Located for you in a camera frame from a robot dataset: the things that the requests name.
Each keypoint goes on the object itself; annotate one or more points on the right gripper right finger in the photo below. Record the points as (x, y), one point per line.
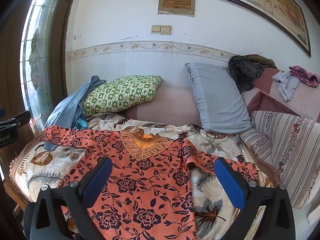
(277, 221)

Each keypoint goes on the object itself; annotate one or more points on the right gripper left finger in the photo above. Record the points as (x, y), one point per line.
(44, 219)

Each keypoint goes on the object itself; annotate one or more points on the orange floral garment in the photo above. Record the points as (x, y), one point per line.
(148, 194)

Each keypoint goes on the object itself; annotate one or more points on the beige leaf-pattern blanket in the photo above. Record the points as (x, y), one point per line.
(42, 162)

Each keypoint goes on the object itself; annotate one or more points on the blue knit sweater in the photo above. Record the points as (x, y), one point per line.
(70, 113)

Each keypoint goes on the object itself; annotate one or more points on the striped floral cushion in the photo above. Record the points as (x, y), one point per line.
(288, 146)

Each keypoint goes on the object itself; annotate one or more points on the green checkered pillow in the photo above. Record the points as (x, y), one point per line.
(121, 94)

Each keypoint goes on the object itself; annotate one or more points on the stained glass wooden door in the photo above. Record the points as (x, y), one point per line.
(33, 39)

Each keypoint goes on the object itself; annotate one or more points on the grey-blue pillow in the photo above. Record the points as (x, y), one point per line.
(218, 99)

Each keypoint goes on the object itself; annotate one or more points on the pink quilted sofa cover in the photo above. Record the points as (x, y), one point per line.
(265, 96)

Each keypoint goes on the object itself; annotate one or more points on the light grey small garment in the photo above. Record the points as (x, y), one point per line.
(287, 84)

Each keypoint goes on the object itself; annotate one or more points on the magenta patterned garment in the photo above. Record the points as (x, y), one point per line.
(308, 78)

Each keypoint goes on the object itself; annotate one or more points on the dark furry garment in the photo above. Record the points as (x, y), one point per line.
(244, 69)

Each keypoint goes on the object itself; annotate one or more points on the pink quilted mattress cover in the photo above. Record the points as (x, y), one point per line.
(171, 105)

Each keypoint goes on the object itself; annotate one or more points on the small framed plaque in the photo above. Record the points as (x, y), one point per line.
(177, 7)

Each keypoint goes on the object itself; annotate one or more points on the wall light switch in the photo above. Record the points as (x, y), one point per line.
(161, 29)

